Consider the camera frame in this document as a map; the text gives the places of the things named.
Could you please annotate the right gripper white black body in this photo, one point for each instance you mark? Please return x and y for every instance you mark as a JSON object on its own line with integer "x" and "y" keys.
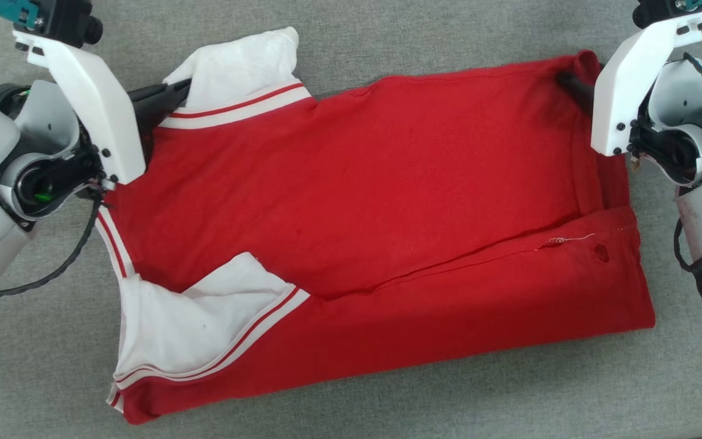
{"x": 686, "y": 140}

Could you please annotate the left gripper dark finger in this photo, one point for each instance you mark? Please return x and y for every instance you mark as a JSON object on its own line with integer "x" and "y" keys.
{"x": 165, "y": 110}
{"x": 159, "y": 91}

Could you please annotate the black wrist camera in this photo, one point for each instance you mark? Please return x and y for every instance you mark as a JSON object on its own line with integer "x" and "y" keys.
{"x": 58, "y": 15}
{"x": 671, "y": 11}

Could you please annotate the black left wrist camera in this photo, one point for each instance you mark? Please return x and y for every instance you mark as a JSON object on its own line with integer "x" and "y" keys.
{"x": 58, "y": 15}

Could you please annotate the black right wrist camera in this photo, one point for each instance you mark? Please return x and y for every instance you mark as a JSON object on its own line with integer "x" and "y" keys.
{"x": 671, "y": 11}

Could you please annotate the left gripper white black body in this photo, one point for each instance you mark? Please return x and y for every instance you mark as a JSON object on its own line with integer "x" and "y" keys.
{"x": 46, "y": 177}

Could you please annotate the grey fabric surface cover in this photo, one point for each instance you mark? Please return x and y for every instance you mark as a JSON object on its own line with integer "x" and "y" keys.
{"x": 351, "y": 390}

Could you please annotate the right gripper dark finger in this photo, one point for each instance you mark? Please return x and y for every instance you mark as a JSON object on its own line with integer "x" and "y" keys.
{"x": 577, "y": 88}

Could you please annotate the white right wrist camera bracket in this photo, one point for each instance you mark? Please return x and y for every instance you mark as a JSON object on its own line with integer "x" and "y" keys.
{"x": 625, "y": 91}

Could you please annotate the red garment with white trim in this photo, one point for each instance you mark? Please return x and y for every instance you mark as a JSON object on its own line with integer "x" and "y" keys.
{"x": 387, "y": 183}

